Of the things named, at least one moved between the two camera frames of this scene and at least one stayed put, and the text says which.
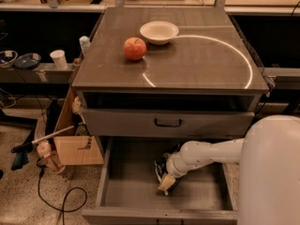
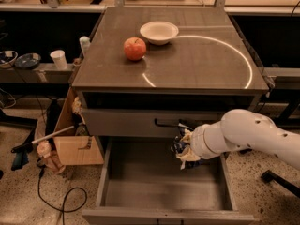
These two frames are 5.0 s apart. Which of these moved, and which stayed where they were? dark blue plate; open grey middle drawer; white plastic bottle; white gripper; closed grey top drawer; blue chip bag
Moved: blue chip bag; white gripper
Stayed: white plastic bottle; dark blue plate; open grey middle drawer; closed grey top drawer
